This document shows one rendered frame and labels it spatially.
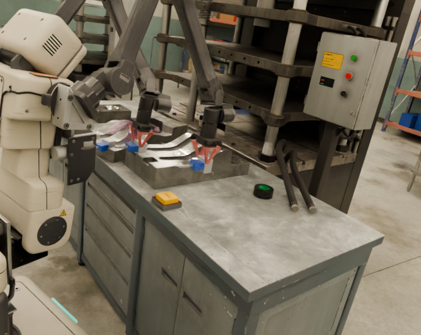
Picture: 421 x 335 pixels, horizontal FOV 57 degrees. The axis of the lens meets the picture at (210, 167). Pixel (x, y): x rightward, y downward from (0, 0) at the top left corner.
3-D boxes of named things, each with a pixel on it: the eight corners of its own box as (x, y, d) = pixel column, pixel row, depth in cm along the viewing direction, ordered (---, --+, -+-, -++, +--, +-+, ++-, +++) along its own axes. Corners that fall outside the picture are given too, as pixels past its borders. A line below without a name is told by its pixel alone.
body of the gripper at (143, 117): (142, 122, 163) (146, 105, 160) (154, 131, 156) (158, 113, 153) (128, 121, 159) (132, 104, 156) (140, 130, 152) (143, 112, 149)
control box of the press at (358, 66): (293, 316, 213) (375, 38, 160) (255, 284, 234) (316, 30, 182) (318, 304, 226) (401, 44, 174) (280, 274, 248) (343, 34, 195)
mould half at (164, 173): (153, 189, 150) (157, 157, 145) (124, 164, 168) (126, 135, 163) (247, 174, 180) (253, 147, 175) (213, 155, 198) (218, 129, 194)
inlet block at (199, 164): (182, 175, 139) (184, 161, 137) (175, 170, 143) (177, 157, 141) (211, 173, 147) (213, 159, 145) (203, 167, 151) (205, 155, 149)
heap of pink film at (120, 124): (129, 143, 177) (130, 127, 174) (103, 132, 186) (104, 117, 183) (166, 135, 197) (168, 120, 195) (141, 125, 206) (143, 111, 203)
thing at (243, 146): (265, 177, 201) (267, 164, 198) (144, 110, 293) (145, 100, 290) (354, 161, 252) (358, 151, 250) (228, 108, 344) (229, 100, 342)
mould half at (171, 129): (114, 163, 168) (115, 139, 164) (76, 145, 181) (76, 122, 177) (185, 144, 208) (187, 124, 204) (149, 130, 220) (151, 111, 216)
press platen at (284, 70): (283, 106, 187) (292, 66, 180) (151, 59, 279) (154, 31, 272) (374, 105, 238) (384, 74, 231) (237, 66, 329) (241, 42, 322)
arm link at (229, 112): (199, 88, 140) (215, 89, 134) (221, 89, 148) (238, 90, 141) (198, 121, 142) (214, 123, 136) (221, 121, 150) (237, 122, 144)
